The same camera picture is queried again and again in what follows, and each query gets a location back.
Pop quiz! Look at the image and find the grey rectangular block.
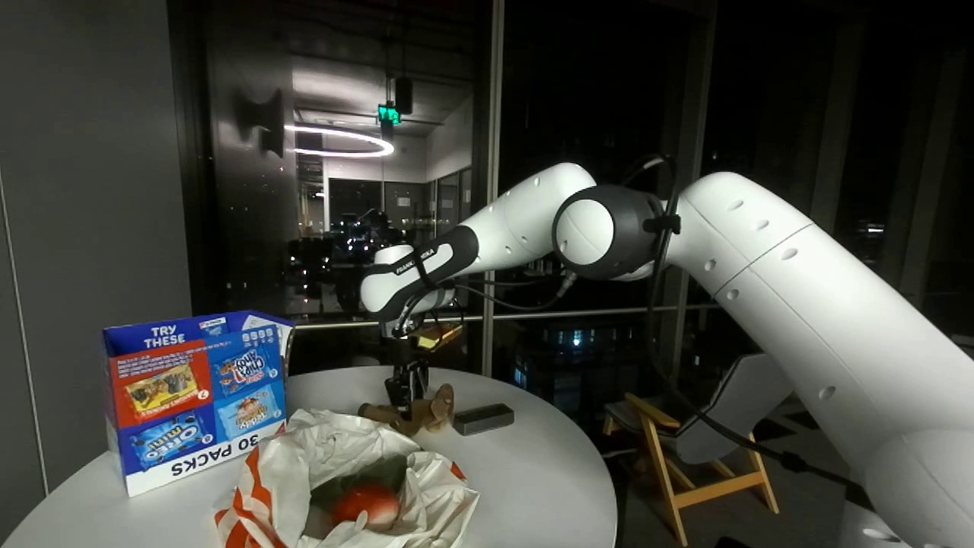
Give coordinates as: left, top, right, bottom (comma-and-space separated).
453, 405, 515, 436

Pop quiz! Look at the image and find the wooden folding chair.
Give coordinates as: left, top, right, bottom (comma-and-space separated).
606, 354, 790, 548

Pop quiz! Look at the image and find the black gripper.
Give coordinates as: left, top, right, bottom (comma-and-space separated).
382, 334, 429, 414

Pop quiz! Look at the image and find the blue snack pack box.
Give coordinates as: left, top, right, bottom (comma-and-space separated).
104, 310, 292, 496

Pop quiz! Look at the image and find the red round object in bag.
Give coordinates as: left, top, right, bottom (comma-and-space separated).
329, 484, 402, 528

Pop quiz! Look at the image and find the brown toy horse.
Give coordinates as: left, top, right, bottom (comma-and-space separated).
359, 384, 453, 436

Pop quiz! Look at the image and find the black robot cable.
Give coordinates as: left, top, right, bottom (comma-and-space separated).
377, 150, 878, 511

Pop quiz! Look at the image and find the white orange plastic carrier bag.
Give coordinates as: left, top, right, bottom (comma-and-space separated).
213, 412, 480, 548

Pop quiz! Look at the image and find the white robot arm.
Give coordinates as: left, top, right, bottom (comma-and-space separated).
359, 162, 974, 548

